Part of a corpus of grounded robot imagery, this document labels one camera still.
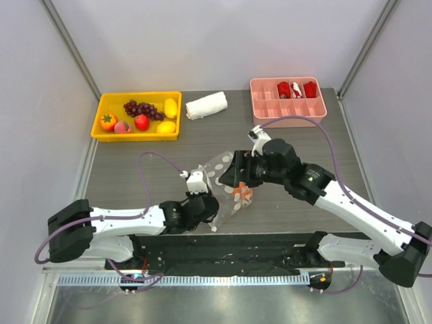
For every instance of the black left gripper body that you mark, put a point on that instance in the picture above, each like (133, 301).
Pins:
(192, 197)

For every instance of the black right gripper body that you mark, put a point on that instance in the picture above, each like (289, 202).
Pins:
(241, 168)

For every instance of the clear zip top bag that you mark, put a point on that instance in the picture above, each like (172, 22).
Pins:
(213, 169)

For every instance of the yellow fake lemon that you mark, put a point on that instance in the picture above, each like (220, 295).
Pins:
(166, 127)

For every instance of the yellow fake mango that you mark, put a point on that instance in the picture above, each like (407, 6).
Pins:
(170, 108)

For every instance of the red fake tomato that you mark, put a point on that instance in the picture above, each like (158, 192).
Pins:
(142, 122)

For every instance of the pink fake peach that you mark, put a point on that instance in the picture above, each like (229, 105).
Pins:
(123, 127)

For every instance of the purple fake grape bunch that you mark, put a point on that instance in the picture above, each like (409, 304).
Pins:
(133, 109)

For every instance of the orange red fake persimmon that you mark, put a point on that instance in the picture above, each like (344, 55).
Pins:
(108, 122)

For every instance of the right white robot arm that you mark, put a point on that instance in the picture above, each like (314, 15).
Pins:
(395, 247)

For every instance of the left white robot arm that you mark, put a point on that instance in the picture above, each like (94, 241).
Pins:
(80, 230)

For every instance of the pink divided organizer box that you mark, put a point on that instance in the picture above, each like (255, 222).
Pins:
(266, 104)

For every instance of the rolled white towel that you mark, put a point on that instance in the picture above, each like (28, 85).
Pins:
(206, 106)

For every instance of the red rolled cloth left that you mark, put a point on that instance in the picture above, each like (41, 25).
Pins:
(283, 89)

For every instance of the red white rolled cloth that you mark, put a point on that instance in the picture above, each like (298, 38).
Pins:
(296, 91)

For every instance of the red rolled cloth right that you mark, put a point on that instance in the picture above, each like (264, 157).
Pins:
(310, 89)

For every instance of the yellow plastic tray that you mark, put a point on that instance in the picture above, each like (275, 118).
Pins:
(114, 103)

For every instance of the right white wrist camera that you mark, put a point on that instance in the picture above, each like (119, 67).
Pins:
(259, 138)

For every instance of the perforated metal cable rail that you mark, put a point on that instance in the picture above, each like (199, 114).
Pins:
(112, 279)

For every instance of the grey aluminium corner rail right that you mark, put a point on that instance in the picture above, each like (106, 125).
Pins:
(378, 27)

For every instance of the grey aluminium corner rail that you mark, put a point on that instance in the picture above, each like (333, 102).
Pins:
(65, 36)
(378, 27)

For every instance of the grey aluminium corner rail left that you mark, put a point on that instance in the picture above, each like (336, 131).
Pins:
(65, 36)

